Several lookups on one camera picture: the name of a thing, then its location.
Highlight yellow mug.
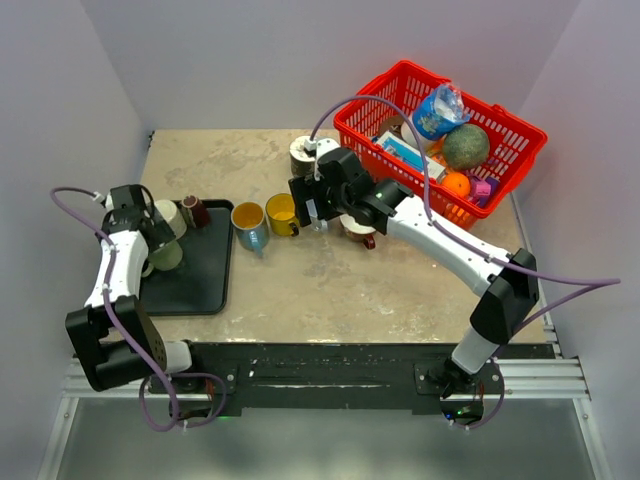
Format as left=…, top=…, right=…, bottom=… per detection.
left=266, top=193, right=299, bottom=237

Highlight brown floral mug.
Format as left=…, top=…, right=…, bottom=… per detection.
left=339, top=214, right=377, bottom=250

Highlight pale blue mug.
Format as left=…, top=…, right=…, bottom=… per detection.
left=306, top=199, right=328, bottom=233

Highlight teal rimmed mug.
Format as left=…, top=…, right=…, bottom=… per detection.
left=231, top=202, right=269, bottom=258

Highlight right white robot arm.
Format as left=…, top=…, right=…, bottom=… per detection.
left=289, top=146, right=539, bottom=393

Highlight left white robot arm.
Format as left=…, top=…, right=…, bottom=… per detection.
left=65, top=184, right=207, bottom=392

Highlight white cream mug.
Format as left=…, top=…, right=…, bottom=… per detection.
left=155, top=199, right=187, bottom=239

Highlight pale green mug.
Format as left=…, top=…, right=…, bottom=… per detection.
left=142, top=240, right=183, bottom=278

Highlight dark maroon mug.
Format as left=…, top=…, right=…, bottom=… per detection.
left=180, top=195, right=211, bottom=229

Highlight black labelled can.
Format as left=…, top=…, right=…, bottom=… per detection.
left=289, top=135, right=315, bottom=177

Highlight blue white box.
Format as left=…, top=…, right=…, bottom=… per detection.
left=375, top=131, right=447, bottom=183

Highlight black plastic tray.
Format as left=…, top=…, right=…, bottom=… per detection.
left=140, top=199, right=234, bottom=316

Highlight orange fruit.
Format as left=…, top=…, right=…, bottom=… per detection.
left=441, top=172, right=471, bottom=198

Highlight red plastic basket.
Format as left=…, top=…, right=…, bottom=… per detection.
left=333, top=60, right=548, bottom=230

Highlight blue white snack bag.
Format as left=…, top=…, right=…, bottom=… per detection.
left=411, top=83, right=470, bottom=141

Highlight green melon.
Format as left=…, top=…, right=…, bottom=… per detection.
left=441, top=123, right=490, bottom=171

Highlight purple toy block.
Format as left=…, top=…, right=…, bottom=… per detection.
left=468, top=175, right=500, bottom=208

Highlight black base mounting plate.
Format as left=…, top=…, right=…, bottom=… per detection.
left=147, top=342, right=557, bottom=417

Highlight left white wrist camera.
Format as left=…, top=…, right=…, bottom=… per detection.
left=91, top=191, right=114, bottom=212

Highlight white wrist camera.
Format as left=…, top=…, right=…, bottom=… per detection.
left=303, top=138, right=340, bottom=161
left=91, top=191, right=114, bottom=212

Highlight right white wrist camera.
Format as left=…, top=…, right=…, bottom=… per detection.
left=303, top=138, right=340, bottom=161

